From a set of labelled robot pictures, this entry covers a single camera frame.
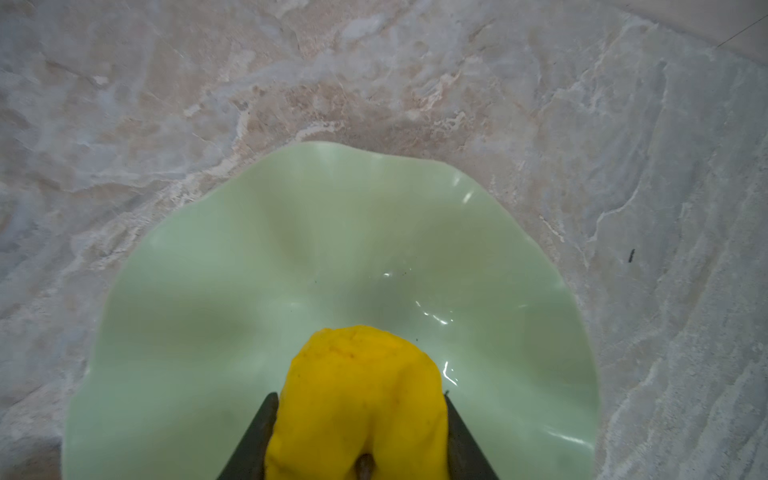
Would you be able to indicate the green wavy fruit bowl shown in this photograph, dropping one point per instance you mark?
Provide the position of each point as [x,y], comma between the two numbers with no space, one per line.
[207,312]

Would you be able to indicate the yellow fake bell pepper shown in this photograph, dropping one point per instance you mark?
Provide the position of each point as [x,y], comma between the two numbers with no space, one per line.
[359,391]

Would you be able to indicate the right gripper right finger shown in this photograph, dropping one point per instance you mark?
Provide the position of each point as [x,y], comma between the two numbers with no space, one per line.
[466,461]

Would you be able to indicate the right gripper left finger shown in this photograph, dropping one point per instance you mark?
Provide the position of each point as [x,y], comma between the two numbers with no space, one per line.
[248,460]

